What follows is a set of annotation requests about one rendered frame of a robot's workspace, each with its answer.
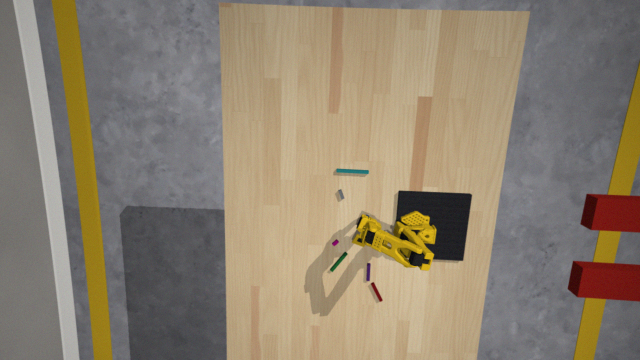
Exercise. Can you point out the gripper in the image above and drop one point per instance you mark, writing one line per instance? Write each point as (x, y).
(361, 223)

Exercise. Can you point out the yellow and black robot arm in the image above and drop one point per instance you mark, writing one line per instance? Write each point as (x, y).
(409, 238)

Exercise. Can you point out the turquoise rod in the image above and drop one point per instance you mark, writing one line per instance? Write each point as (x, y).
(355, 171)

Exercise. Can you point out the dark green rod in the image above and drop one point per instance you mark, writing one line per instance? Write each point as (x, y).
(338, 261)

